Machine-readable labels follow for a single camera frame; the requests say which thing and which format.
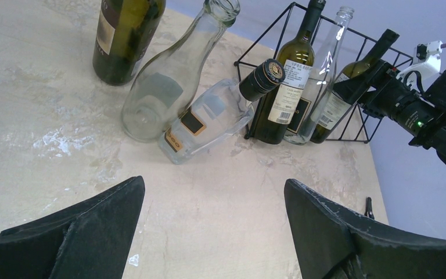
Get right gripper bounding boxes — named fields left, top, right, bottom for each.
left=332, top=60, right=438, bottom=136

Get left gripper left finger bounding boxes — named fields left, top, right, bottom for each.
left=0, top=176, right=145, bottom=278

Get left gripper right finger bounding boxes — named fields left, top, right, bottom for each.
left=284, top=179, right=446, bottom=278

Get dark green bottle white label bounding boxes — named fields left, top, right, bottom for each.
left=310, top=29, right=400, bottom=144

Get clear slender glass bottle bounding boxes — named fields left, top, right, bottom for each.
left=283, top=6, right=355, bottom=145

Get dark green wine bottle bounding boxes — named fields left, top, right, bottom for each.
left=249, top=0, right=326, bottom=145

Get clear bottle black cap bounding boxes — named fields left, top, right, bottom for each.
left=158, top=58, right=286, bottom=164

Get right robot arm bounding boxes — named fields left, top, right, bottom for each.
left=332, top=60, right=446, bottom=165

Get tall clear glass bottle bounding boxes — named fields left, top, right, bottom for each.
left=121, top=1, right=240, bottom=142

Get green bottle silver foil neck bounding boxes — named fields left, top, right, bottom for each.
left=92, top=0, right=166, bottom=85

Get black pliers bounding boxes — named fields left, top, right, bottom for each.
left=364, top=196, right=375, bottom=220

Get black wire wine rack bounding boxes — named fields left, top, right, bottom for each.
left=233, top=2, right=414, bottom=144

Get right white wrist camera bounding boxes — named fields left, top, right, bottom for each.
left=396, top=41, right=443, bottom=93

